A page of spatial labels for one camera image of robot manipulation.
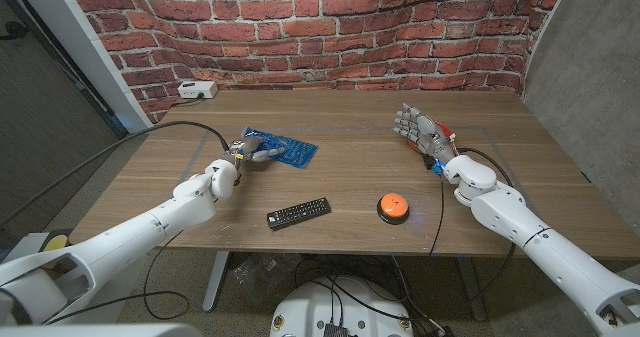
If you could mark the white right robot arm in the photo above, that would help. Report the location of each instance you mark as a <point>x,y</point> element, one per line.
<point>550,257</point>

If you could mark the grey table leg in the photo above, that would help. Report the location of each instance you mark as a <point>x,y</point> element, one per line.
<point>215,279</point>
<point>471,287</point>

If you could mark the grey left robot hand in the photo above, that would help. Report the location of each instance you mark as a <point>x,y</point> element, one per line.
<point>250,147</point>

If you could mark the black TV remote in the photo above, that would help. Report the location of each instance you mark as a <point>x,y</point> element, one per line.
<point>300,212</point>

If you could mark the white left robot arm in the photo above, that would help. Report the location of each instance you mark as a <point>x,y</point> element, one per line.
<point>115,242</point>

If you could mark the white corner post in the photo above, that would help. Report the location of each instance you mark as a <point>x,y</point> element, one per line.
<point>85,47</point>

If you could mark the yellow black pedal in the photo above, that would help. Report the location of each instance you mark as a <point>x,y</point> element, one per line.
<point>56,242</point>

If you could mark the red bowl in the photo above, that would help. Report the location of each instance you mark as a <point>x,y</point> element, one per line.
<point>445,129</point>

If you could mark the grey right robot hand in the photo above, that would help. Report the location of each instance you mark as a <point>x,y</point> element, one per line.
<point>425,129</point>

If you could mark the red brick printed backdrop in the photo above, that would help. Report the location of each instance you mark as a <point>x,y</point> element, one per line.
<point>350,37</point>

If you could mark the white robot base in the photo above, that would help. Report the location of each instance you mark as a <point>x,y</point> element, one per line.
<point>310,307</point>

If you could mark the white power strip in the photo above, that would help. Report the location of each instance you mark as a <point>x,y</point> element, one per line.
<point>196,88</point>

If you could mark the clear plastic bag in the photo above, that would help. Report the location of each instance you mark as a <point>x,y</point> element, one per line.
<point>260,274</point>

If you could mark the orange push button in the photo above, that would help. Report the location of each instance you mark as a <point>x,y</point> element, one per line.
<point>393,204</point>

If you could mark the blue circuit board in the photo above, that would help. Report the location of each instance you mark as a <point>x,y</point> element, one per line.
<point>300,152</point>

